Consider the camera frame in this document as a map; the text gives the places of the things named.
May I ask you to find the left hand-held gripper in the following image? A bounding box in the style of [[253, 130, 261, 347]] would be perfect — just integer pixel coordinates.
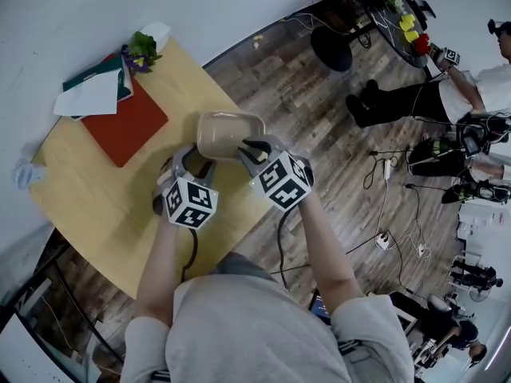
[[153, 143, 221, 230]]

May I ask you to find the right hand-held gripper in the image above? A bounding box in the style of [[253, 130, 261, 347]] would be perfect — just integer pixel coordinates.
[[237, 134, 315, 214]]

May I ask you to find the beige plastic container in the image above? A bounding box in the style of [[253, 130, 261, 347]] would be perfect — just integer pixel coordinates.
[[196, 111, 267, 161]]

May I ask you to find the clear plastic lid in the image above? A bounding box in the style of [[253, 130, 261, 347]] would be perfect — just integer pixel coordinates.
[[196, 111, 267, 152]]

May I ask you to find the person's left forearm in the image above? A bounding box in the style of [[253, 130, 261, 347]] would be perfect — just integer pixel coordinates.
[[135, 213, 189, 327]]

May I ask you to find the person's right forearm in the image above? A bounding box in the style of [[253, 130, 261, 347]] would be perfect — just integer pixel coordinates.
[[297, 193, 366, 323]]

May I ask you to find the red hardcover book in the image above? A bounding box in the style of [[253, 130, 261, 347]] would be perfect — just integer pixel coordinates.
[[79, 78, 170, 169]]

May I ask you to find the green and white booklet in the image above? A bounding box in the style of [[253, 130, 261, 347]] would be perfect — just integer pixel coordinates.
[[61, 53, 135, 121]]

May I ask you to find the person's blue jeans leg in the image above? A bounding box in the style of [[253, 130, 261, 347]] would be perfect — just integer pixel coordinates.
[[215, 251, 277, 283]]

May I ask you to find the potted plant with purple flowers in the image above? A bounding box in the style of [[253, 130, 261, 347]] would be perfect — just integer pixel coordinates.
[[121, 21, 172, 76]]

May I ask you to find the round black marble table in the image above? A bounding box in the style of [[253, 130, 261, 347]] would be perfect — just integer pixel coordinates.
[[310, 0, 432, 72]]

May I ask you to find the white paper sheet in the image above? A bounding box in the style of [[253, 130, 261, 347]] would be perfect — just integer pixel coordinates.
[[53, 72, 119, 116]]

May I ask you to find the square white power strip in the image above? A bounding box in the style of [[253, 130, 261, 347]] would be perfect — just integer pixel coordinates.
[[374, 231, 394, 251]]

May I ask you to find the black device with blue screen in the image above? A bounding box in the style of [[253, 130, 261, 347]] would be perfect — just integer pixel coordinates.
[[309, 289, 335, 327]]

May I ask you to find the person's grey sweatshirt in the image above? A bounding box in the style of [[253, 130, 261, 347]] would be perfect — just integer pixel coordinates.
[[121, 273, 417, 383]]

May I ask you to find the red plastic cup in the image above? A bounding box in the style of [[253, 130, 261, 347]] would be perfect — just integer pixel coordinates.
[[414, 33, 432, 56]]

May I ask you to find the black standing fan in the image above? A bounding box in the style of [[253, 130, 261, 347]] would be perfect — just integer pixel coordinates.
[[466, 277, 505, 305]]

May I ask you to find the right hand-held gripper cable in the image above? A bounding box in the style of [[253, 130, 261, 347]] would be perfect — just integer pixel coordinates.
[[276, 211, 293, 291]]

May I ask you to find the whiteboard with black frame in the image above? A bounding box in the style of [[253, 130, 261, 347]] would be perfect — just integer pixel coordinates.
[[0, 311, 81, 383]]

